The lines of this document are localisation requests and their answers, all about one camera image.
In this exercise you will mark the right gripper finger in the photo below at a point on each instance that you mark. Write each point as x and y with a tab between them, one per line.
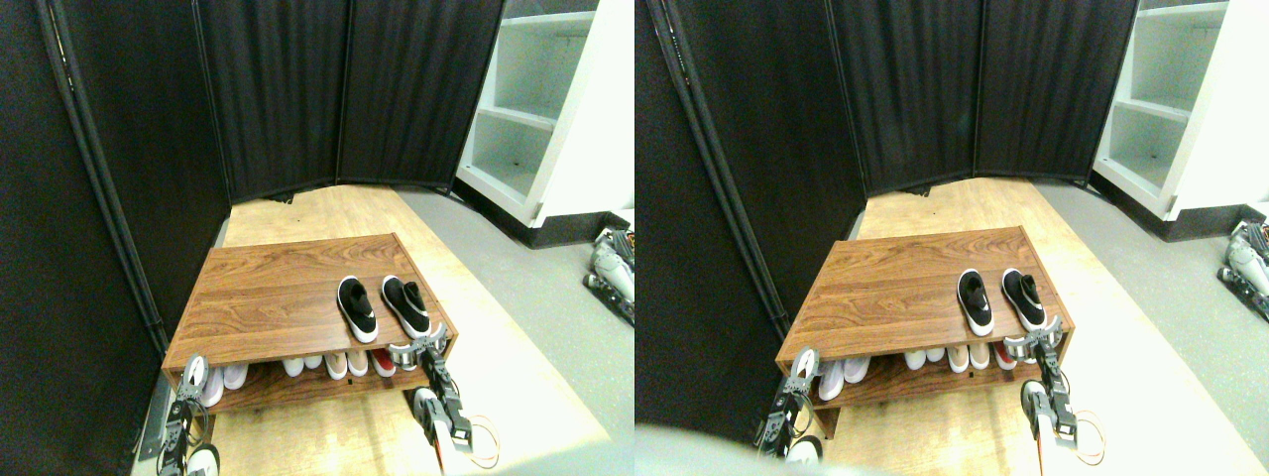
440	340
402	353
1017	347
1055	332

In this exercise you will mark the black shoe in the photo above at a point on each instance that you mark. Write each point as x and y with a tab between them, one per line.
976	300
357	307
406	305
1023	297

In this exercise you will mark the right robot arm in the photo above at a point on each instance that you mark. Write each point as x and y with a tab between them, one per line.
446	421
1053	416

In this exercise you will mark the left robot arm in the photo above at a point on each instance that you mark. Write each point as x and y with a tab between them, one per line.
183	456
793	446

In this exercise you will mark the red shoe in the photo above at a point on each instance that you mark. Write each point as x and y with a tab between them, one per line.
1003	361
383	365

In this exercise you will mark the grey curtain stand foot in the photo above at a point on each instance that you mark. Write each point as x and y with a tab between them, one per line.
152	428

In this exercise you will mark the beige shoe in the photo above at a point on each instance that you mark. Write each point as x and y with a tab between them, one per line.
958	359
979	356
336	366
358	363

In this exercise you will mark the brown shoe rack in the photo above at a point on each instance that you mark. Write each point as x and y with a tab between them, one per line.
288	288
902	283

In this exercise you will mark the white shelf unit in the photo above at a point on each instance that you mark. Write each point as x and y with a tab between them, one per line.
595	149
1229	149

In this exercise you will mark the black curtain stand pole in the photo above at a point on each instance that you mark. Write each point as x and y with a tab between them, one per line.
697	109
83	109

